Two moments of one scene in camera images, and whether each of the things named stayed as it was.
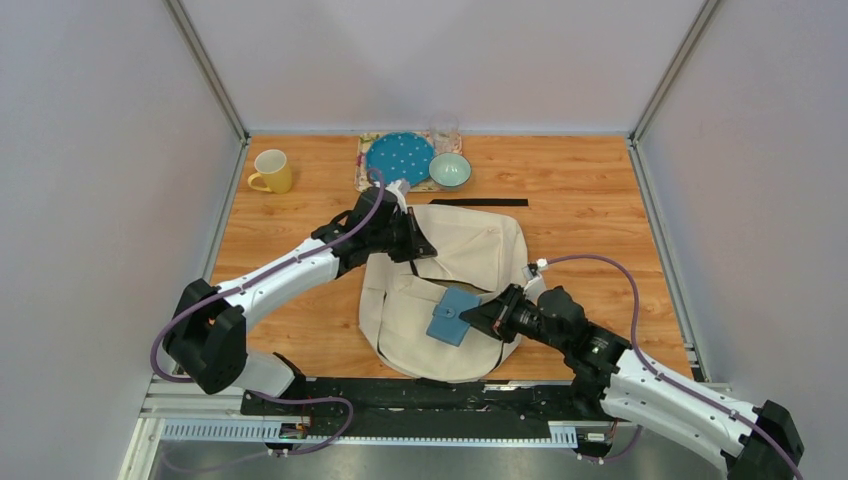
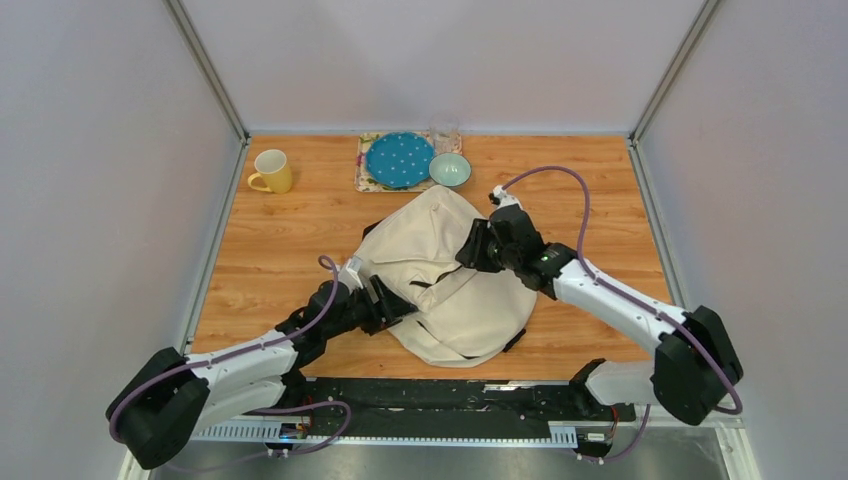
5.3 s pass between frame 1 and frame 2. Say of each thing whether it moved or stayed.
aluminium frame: stayed
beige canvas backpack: moved
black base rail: stayed
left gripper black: moved
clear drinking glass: stayed
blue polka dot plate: stayed
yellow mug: stayed
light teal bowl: stayed
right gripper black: moved
